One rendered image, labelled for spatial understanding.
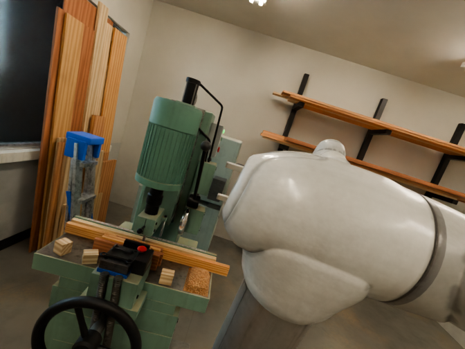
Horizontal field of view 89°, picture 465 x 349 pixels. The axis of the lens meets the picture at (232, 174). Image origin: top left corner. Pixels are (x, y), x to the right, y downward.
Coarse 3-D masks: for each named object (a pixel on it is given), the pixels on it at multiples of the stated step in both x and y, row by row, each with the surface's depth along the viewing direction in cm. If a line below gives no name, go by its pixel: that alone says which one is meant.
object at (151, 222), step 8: (160, 208) 100; (144, 216) 89; (152, 216) 91; (160, 216) 95; (136, 224) 89; (144, 224) 89; (152, 224) 89; (136, 232) 89; (144, 232) 89; (152, 232) 90
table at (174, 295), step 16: (80, 240) 91; (48, 256) 78; (64, 256) 80; (80, 256) 83; (48, 272) 79; (64, 272) 79; (80, 272) 79; (160, 272) 87; (176, 272) 90; (144, 288) 81; (160, 288) 81; (176, 288) 82; (176, 304) 82; (192, 304) 82
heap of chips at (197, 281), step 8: (192, 272) 89; (200, 272) 89; (208, 272) 93; (192, 280) 84; (200, 280) 85; (208, 280) 88; (184, 288) 83; (192, 288) 83; (200, 288) 83; (208, 288) 87
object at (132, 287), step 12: (96, 276) 69; (132, 276) 73; (144, 276) 76; (96, 288) 70; (108, 288) 70; (120, 288) 70; (132, 288) 70; (108, 300) 71; (120, 300) 71; (132, 300) 71
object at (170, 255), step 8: (72, 224) 92; (80, 224) 94; (72, 232) 93; (80, 232) 93; (88, 232) 93; (96, 232) 93; (104, 232) 94; (168, 256) 96; (176, 256) 96; (184, 256) 96; (192, 256) 97; (184, 264) 96; (192, 264) 96; (200, 264) 96; (208, 264) 96; (216, 264) 97; (216, 272) 97; (224, 272) 97
